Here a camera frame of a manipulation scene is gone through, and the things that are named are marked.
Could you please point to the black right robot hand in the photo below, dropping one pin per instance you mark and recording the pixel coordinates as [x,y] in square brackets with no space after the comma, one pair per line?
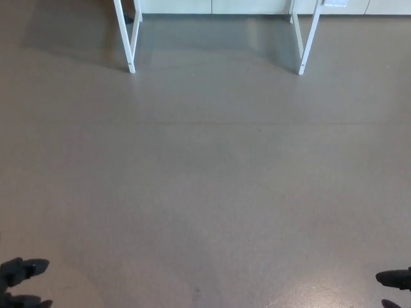
[395,278]

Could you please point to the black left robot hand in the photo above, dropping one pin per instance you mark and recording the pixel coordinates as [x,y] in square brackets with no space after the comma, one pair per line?
[19,272]

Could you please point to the white table with metal legs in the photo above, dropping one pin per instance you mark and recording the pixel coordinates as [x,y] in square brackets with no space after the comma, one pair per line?
[128,48]

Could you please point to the small black floor object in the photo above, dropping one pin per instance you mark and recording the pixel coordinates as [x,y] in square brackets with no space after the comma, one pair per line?
[128,18]

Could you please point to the white paper sheet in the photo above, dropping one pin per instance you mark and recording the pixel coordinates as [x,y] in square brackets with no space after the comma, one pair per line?
[335,2]

